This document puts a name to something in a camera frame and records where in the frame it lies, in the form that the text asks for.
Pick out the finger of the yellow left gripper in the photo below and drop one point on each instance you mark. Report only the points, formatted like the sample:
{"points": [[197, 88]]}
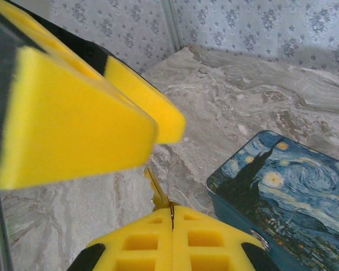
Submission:
{"points": [[73, 124], [158, 113]]}

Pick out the dark teal cabinet door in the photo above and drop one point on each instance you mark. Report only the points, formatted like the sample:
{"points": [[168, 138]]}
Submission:
{"points": [[293, 197]]}

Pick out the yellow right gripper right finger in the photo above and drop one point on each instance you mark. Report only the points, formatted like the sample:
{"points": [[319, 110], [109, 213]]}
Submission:
{"points": [[203, 248]]}

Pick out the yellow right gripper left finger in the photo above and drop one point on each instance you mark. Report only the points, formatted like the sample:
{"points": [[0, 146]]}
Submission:
{"points": [[141, 248]]}

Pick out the brass key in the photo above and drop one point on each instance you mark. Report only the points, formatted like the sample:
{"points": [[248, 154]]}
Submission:
{"points": [[158, 192]]}

